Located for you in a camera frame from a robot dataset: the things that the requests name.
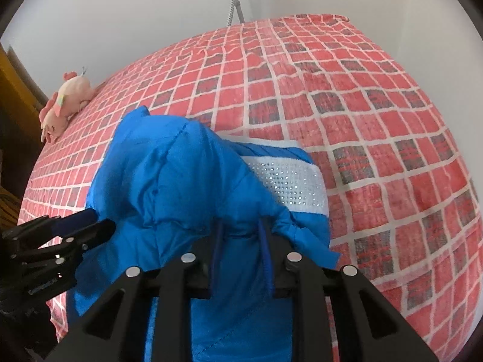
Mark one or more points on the pink plush toy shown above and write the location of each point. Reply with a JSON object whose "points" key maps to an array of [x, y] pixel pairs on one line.
{"points": [[68, 100]]}

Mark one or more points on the brown wooden headboard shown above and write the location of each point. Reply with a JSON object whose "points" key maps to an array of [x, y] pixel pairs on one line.
{"points": [[17, 90]]}

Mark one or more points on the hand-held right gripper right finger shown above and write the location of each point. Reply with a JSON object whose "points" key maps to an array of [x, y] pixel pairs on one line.
{"points": [[266, 262]]}

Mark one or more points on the grey metal pole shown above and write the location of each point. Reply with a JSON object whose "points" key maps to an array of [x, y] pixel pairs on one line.
{"points": [[240, 13]]}

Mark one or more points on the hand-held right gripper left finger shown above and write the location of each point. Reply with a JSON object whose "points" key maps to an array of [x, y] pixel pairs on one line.
{"points": [[215, 260]]}

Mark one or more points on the blue puffer jacket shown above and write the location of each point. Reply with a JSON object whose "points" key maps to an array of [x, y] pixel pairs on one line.
{"points": [[169, 181]]}

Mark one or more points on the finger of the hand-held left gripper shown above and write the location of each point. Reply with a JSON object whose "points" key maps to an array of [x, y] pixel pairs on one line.
{"points": [[75, 223], [94, 233]]}

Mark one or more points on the red checked blanket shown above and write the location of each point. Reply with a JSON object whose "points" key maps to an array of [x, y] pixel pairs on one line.
{"points": [[339, 94]]}

